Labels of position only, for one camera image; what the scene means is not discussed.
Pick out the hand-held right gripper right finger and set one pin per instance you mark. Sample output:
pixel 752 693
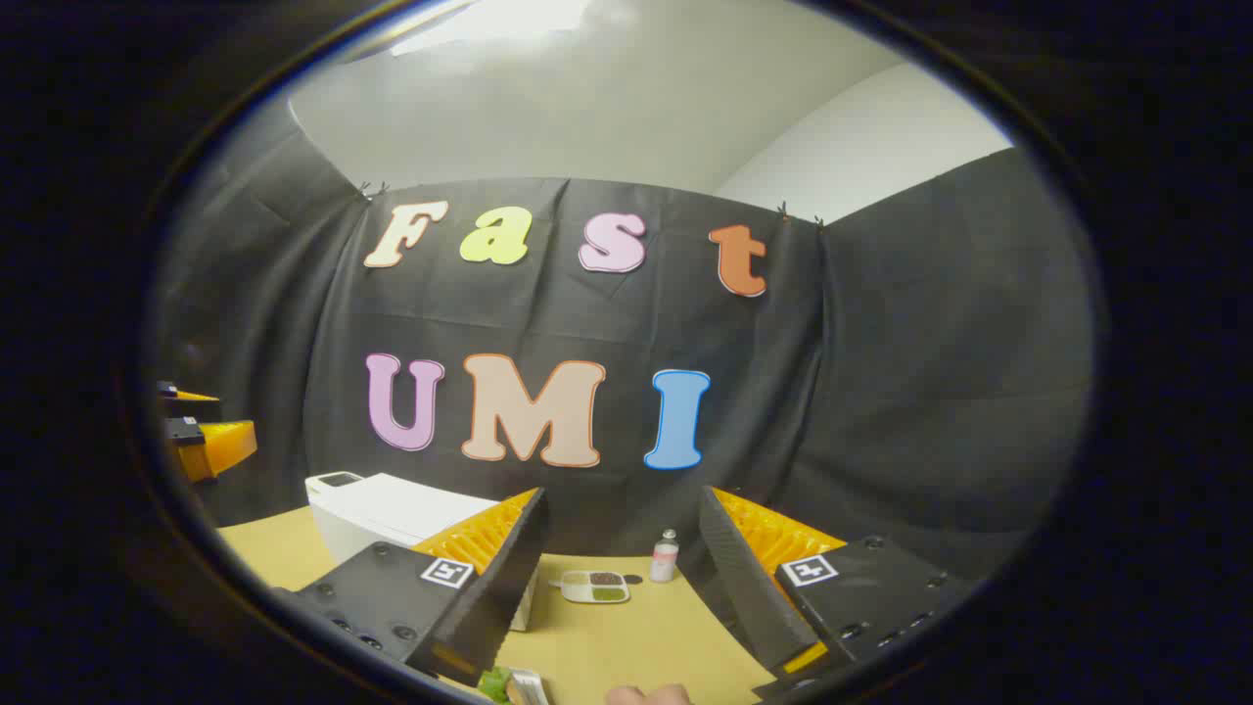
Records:
pixel 744 587

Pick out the pinkish rounded object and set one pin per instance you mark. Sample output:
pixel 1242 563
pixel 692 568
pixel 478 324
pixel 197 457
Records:
pixel 646 696

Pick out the white divided condiment dish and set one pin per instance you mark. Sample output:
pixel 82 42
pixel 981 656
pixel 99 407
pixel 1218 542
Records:
pixel 595 586

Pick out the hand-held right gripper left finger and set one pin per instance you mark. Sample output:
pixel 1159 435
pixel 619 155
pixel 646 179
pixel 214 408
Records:
pixel 499 597

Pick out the black backdrop cloth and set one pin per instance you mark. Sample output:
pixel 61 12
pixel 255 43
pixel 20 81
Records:
pixel 881 392

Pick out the clear bottle with pink label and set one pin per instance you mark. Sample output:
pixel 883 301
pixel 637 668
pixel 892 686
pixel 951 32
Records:
pixel 666 558

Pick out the sandwich with green lettuce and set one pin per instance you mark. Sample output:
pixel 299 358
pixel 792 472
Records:
pixel 499 683

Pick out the small white countertop appliance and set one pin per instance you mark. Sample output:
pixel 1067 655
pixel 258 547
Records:
pixel 333 480

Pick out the white microwave oven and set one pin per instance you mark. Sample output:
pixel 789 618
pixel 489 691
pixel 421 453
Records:
pixel 382 514

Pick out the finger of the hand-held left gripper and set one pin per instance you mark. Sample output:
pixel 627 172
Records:
pixel 210 446
pixel 186 406

